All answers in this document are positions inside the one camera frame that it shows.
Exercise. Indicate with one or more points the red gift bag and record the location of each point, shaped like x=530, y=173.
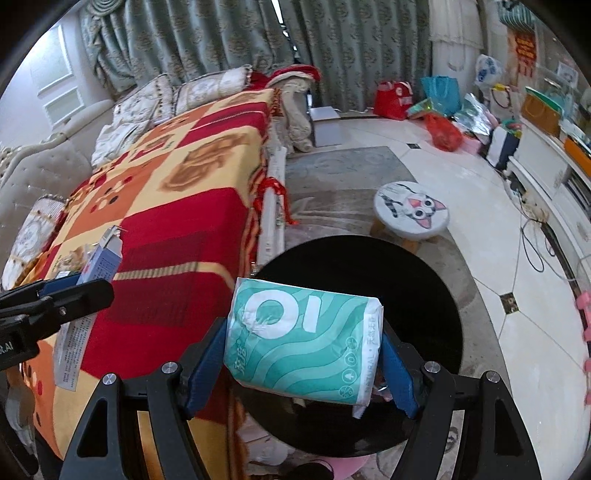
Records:
x=392, y=99

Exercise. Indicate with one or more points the red wall poster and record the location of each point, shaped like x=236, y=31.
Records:
x=524, y=50

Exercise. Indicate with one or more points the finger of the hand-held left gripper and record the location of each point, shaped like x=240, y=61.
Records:
x=83, y=300
x=62, y=282

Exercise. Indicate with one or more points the red and yellow printed blanket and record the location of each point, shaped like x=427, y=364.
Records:
x=175, y=207

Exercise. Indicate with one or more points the grey floor rug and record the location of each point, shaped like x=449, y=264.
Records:
x=341, y=175

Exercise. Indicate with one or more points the grey tufted sofa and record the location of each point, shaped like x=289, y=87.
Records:
x=46, y=161

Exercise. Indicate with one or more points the teal tissue pack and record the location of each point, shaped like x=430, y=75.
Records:
x=300, y=341

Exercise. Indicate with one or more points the red plastic bag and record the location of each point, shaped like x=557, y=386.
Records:
x=443, y=131

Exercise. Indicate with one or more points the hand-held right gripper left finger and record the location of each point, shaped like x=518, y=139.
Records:
x=205, y=369

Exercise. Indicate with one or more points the white wardrobe with frosted panels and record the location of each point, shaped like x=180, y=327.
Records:
x=55, y=74

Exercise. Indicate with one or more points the silver foil bag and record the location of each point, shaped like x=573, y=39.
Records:
x=475, y=117

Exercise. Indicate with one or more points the white lace curtain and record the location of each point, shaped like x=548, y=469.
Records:
x=457, y=23

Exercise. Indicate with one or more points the blue gift bag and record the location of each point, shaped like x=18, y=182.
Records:
x=441, y=92

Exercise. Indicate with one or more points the grey box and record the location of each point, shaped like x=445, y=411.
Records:
x=325, y=127

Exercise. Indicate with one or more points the round stool with cat print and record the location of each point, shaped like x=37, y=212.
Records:
x=411, y=212

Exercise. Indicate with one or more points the white plastic bag blue print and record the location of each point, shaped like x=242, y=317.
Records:
x=487, y=71

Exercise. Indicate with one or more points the colourful shiny packet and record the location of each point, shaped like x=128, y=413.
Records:
x=421, y=108

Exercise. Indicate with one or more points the white blue medicine box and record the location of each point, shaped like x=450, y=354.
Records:
x=71, y=355

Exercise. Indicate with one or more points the green patterned curtains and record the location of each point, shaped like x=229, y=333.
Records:
x=360, y=55

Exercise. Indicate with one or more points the cream embroidered pillow with beads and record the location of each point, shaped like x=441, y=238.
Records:
x=30, y=235

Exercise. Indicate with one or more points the white crumpled cushion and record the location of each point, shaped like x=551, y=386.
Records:
x=115, y=143

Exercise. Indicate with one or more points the red fringed cloth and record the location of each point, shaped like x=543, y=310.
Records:
x=295, y=73

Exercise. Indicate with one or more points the black round trash bin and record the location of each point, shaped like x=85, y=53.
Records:
x=369, y=267

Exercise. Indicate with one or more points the pink plastic object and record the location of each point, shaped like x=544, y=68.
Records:
x=584, y=304

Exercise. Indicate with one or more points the cream square pillow with trim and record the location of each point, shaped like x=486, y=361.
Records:
x=147, y=99

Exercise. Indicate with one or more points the dark blue bag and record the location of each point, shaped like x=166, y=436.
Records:
x=501, y=145

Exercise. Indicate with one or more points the white media cabinet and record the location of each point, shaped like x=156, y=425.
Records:
x=540, y=157

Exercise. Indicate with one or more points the orange box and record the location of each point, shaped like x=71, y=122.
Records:
x=538, y=110

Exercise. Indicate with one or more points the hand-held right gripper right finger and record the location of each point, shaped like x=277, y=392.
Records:
x=397, y=374

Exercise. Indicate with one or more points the cream bolster pillow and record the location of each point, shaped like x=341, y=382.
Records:
x=212, y=87

